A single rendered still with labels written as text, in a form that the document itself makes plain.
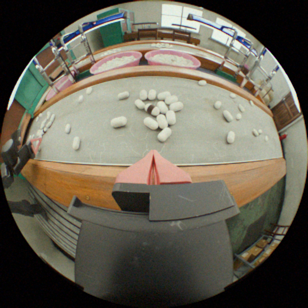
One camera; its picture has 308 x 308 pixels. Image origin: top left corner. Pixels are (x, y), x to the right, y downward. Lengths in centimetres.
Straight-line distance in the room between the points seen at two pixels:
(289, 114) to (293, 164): 159
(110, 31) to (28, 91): 247
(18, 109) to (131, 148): 96
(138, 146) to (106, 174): 9
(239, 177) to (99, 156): 33
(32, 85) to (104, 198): 105
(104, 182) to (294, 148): 440
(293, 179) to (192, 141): 420
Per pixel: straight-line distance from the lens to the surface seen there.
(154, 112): 23
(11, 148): 41
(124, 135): 23
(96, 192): 21
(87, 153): 26
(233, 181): 25
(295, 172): 427
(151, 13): 530
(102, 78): 41
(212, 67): 79
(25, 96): 103
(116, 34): 306
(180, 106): 25
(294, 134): 439
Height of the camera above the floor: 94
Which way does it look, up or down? 76 degrees down
